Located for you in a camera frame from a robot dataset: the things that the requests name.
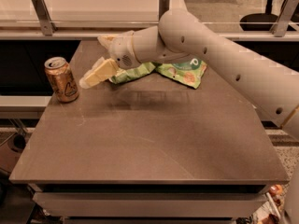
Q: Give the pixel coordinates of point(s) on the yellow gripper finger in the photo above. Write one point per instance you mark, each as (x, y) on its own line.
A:
(108, 40)
(102, 70)

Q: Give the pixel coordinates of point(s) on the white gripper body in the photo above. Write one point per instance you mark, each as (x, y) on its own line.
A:
(121, 52)

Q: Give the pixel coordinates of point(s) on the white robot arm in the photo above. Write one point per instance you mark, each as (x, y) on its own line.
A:
(272, 87)

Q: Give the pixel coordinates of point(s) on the orange soda can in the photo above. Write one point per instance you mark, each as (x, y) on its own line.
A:
(61, 79)

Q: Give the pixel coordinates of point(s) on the crumpled green chip bag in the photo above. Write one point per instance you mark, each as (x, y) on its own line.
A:
(132, 74)

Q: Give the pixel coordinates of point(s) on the green dang snack bag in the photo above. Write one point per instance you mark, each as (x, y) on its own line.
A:
(188, 73)

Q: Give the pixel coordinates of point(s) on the black office chair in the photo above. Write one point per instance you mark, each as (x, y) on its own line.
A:
(264, 21)

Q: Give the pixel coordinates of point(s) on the grey table drawer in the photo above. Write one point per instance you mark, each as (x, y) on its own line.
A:
(182, 205)

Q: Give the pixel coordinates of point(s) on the left metal railing bracket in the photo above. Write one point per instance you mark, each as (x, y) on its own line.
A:
(46, 24)

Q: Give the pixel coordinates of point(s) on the metal railing bracket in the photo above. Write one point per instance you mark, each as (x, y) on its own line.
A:
(163, 7)
(280, 26)
(46, 24)

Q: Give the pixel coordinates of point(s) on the middle metal railing bracket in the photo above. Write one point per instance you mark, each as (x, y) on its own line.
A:
(163, 7)

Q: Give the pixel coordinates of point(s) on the right metal railing bracket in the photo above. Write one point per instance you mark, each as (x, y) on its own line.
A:
(280, 26)

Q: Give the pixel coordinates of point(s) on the wire basket with snacks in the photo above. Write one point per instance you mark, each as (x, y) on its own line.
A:
(272, 211)

